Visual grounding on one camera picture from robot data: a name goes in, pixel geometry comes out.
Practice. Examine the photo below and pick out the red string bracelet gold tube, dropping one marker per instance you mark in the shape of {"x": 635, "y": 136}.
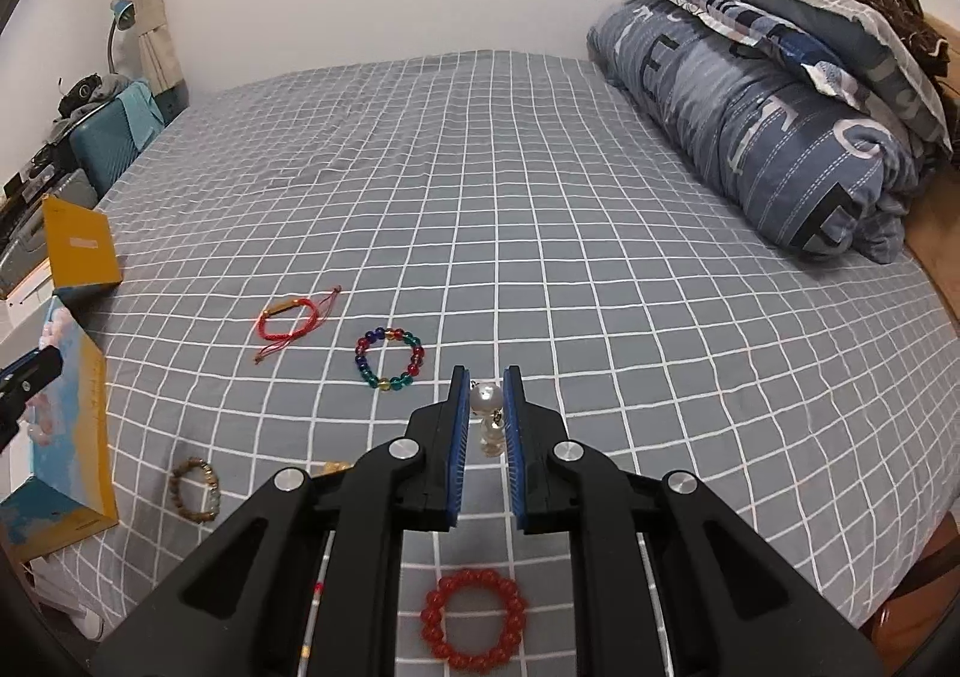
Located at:
{"x": 285, "y": 322}

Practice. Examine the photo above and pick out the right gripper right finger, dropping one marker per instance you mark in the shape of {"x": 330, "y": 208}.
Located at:
{"x": 539, "y": 498}

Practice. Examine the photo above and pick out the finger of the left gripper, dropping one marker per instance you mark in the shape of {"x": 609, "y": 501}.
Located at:
{"x": 21, "y": 381}

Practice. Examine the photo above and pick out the teal suitcase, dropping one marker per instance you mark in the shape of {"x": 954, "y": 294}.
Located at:
{"x": 109, "y": 139}

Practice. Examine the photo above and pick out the white cardboard storage box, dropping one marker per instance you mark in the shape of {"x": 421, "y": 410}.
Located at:
{"x": 60, "y": 486}

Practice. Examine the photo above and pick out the grey checked bed sheet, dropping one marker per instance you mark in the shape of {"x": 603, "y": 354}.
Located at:
{"x": 492, "y": 209}

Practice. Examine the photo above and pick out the grey hard suitcase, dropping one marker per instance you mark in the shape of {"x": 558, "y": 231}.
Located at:
{"x": 26, "y": 246}

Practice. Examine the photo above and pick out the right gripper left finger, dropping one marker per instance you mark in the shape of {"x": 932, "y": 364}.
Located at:
{"x": 433, "y": 493}

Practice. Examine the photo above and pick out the blue grey folded duvet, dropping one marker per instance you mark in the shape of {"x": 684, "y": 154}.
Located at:
{"x": 808, "y": 172}

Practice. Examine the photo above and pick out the blue desk lamp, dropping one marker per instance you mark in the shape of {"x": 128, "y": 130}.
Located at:
{"x": 122, "y": 18}

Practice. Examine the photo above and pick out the grey checked pillow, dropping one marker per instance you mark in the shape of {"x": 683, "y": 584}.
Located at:
{"x": 872, "y": 51}

